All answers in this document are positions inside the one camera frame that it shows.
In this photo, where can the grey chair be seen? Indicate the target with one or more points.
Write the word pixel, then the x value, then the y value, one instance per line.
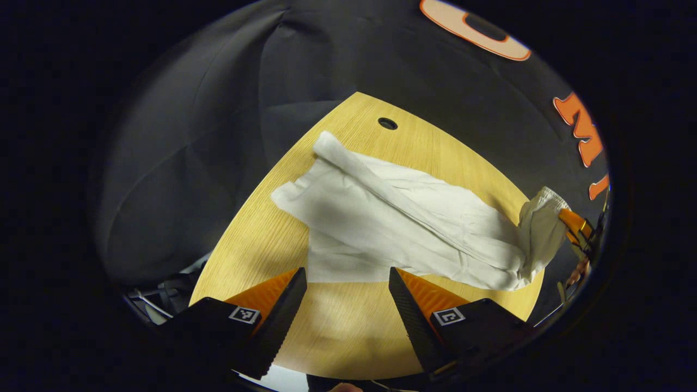
pixel 158 311

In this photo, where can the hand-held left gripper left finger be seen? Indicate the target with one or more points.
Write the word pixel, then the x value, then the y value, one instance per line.
pixel 283 321

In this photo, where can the white jeans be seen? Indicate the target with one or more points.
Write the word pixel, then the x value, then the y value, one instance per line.
pixel 408 218

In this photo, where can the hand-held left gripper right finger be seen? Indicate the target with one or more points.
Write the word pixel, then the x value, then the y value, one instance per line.
pixel 414 321

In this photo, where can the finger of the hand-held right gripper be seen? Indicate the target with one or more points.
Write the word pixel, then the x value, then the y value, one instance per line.
pixel 572 220

